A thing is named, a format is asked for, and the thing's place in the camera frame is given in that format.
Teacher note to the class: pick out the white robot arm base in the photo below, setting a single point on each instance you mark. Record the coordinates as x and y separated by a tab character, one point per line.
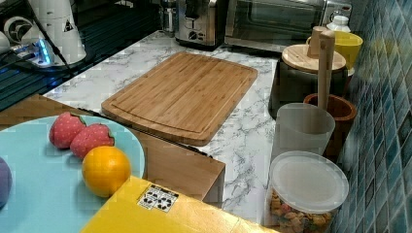
48	35

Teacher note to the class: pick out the silver toaster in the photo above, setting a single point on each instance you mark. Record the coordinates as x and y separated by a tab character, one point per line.
201	22

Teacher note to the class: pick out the stainless toaster oven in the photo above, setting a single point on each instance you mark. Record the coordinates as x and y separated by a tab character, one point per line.
276	24

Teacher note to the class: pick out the glass jar behind toaster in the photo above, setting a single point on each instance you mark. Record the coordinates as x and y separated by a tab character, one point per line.
167	16

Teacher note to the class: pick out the bamboo cutting board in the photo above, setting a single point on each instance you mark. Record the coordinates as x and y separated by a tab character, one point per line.
185	98

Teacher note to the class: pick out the wooden stand box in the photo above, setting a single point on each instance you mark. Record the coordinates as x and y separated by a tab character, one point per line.
169	164

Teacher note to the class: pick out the black canister with wooden lid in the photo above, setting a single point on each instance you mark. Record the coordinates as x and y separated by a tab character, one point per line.
297	70

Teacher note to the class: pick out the translucent plastic cup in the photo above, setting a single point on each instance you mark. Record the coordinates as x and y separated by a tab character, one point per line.
301	126

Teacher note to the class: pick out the right red toy strawberry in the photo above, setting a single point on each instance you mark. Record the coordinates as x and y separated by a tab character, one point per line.
93	136

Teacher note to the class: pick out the red toy strawberry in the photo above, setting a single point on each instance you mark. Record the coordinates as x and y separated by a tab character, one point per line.
93	136
64	129

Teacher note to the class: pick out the yellow cardboard box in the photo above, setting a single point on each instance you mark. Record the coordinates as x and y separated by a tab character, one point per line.
143	207

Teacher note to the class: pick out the toy orange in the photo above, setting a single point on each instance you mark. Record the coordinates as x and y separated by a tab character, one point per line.
105	169

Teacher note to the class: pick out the clear snack jar with lid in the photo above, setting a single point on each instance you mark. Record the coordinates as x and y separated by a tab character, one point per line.
304	193

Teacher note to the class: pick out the brown wooden mortar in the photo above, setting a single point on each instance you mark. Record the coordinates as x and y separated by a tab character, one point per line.
344	114

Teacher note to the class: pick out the left red toy strawberry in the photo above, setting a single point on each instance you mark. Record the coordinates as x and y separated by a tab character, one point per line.
64	129

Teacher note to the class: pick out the wooden pestle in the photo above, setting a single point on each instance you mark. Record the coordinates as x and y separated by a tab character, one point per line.
326	50

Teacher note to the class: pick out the yellow cup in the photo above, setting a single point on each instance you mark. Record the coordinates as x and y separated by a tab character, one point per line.
346	47

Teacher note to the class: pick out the white bottle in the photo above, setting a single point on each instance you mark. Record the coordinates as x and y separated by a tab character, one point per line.
339	23

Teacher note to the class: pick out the light blue plate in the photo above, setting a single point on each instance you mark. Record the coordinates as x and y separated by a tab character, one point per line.
48	193

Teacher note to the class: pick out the purple toy fruit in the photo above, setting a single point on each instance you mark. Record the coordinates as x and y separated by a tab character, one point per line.
6	181

